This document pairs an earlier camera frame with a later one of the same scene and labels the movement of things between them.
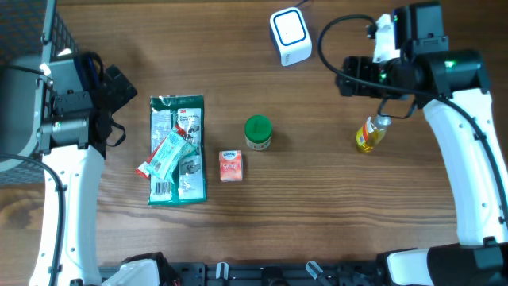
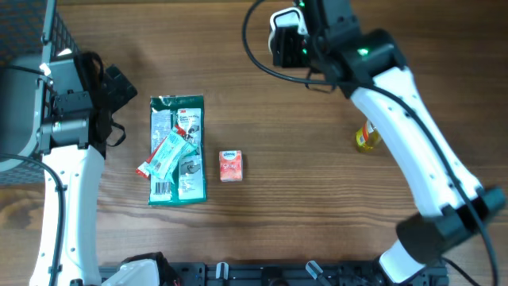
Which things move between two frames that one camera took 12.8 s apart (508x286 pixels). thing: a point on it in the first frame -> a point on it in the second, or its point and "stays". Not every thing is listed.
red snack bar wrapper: x=143 y=168 stays
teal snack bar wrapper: x=171 y=153 stays
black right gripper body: x=361 y=69 -> x=292 y=47
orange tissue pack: x=231 y=165 stays
